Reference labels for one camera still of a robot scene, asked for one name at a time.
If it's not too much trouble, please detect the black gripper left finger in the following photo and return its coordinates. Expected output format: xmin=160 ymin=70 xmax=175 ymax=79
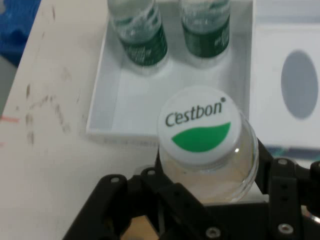
xmin=61 ymin=149 xmax=227 ymax=240

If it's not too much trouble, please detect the white blue cardboard box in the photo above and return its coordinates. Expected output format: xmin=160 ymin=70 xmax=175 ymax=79
xmin=249 ymin=0 xmax=320 ymax=161

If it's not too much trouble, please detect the open white cardboard box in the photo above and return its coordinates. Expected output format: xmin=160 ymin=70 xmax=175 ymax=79
xmin=84 ymin=0 xmax=252 ymax=149

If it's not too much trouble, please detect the water bottle with green label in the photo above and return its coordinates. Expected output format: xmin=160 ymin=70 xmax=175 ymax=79
xmin=156 ymin=85 xmax=260 ymax=204
xmin=106 ymin=0 xmax=169 ymax=74
xmin=178 ymin=0 xmax=232 ymax=68

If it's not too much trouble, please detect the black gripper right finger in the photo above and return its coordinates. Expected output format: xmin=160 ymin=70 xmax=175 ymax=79
xmin=254 ymin=136 xmax=320 ymax=240

